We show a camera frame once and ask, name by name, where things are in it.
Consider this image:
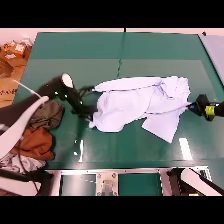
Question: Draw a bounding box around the pale lilac shirt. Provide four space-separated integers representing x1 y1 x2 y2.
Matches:
87 75 193 145

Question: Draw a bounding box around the olive green garment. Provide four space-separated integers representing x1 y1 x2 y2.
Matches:
29 99 66 132

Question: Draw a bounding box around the silver frame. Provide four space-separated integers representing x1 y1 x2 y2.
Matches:
42 165 214 197

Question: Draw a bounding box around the brown garment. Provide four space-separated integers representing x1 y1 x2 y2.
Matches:
11 125 56 162

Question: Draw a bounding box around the light grey garment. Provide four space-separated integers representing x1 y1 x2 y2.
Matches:
0 153 47 175

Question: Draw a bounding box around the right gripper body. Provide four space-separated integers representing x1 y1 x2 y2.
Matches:
190 94 210 117

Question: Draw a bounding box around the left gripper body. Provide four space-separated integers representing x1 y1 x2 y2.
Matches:
76 99 98 122

